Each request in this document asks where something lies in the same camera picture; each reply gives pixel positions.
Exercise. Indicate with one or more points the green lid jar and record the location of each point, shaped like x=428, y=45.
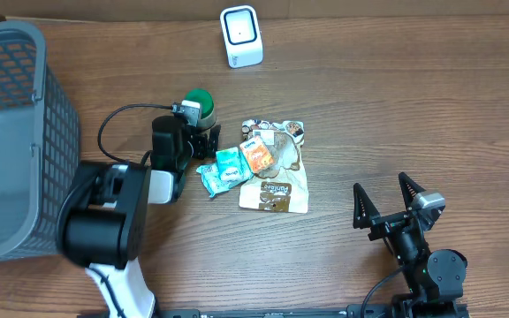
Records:
x=208, y=113

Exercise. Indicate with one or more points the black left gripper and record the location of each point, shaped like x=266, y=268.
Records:
x=201, y=147

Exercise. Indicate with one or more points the brown snack pouch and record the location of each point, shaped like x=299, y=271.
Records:
x=283, y=185

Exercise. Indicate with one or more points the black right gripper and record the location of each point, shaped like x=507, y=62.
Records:
x=367, y=218

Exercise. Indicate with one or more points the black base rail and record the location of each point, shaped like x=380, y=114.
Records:
x=272, y=313

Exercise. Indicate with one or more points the white barcode scanner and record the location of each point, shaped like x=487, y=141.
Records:
x=242, y=36

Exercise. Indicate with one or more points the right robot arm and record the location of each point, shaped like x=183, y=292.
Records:
x=434, y=278

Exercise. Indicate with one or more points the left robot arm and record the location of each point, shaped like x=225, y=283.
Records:
x=102, y=220

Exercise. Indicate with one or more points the orange tissue pack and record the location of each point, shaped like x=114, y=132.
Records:
x=258, y=156

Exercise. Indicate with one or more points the teal tissue pack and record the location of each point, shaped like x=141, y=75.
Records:
x=232, y=166

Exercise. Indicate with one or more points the grey plastic basket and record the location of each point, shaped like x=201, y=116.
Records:
x=39, y=144

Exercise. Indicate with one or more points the light teal wipes pack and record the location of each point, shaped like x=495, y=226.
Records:
x=211, y=180

